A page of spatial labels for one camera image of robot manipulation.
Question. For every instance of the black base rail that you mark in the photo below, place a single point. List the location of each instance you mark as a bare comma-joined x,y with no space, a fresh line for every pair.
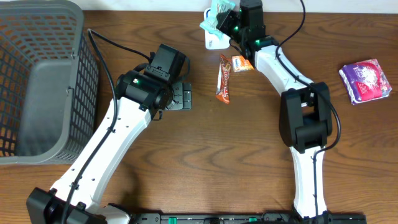
245,218

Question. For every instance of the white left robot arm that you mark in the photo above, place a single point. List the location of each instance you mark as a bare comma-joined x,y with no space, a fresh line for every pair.
77,195

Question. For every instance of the grey plastic laundry basket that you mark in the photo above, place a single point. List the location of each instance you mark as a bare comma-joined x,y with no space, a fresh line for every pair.
49,83

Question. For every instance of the purple red liner pack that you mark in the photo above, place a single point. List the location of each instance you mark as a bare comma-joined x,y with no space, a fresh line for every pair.
365,81

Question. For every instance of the red snack wrapper packet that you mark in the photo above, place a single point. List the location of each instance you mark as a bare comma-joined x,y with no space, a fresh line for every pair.
222,91

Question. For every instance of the green Zappy wipes pack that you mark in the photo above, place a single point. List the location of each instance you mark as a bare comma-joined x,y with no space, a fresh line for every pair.
217,7

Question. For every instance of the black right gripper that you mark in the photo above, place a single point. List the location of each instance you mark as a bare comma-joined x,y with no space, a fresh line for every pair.
225,19

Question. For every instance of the orange Kleenex tissue pack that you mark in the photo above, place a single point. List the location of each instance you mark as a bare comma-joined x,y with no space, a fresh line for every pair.
240,64

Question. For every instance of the white barcode scanner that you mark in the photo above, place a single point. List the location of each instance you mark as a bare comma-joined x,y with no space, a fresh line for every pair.
212,42

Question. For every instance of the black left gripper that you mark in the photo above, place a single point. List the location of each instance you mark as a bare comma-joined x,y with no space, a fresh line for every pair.
182,95

